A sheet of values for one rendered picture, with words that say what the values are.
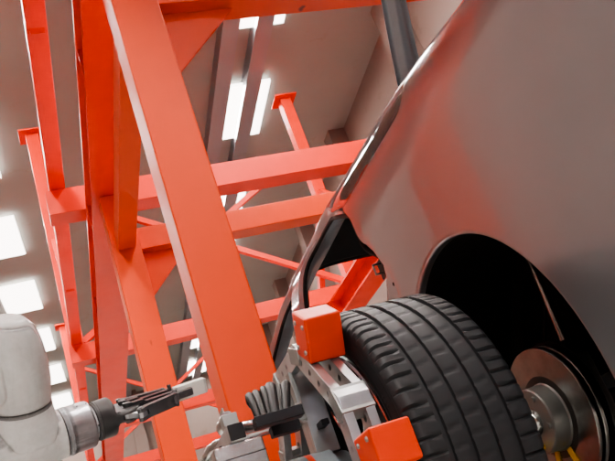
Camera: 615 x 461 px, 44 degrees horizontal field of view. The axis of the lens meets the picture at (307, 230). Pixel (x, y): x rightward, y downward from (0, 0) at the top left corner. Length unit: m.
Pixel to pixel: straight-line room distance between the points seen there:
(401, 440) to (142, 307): 3.11
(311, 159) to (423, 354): 4.24
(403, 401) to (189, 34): 1.82
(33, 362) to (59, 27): 7.44
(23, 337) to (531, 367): 1.13
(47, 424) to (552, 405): 1.06
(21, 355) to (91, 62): 2.36
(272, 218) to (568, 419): 3.07
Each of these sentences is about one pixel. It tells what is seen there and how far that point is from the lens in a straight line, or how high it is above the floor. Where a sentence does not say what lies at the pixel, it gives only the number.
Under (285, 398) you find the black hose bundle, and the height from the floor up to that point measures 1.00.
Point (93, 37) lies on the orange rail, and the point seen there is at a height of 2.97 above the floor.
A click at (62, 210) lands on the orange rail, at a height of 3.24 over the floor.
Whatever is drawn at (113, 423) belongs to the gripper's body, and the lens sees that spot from 1.51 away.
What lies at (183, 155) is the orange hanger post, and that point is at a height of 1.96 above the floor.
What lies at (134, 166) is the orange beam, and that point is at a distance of 3.67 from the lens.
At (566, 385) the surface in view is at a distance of 1.81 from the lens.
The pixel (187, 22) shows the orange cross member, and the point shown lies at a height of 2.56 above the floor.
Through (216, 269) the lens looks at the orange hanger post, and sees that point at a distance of 2.25.
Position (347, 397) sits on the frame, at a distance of 1.37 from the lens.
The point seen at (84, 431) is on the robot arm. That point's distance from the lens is 1.49.
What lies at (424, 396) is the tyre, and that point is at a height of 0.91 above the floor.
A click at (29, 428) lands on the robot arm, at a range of 1.44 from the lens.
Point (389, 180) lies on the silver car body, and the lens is 2.09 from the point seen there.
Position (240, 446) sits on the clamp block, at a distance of 1.39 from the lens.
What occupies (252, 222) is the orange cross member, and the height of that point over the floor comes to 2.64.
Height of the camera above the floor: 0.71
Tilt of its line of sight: 23 degrees up
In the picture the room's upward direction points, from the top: 20 degrees counter-clockwise
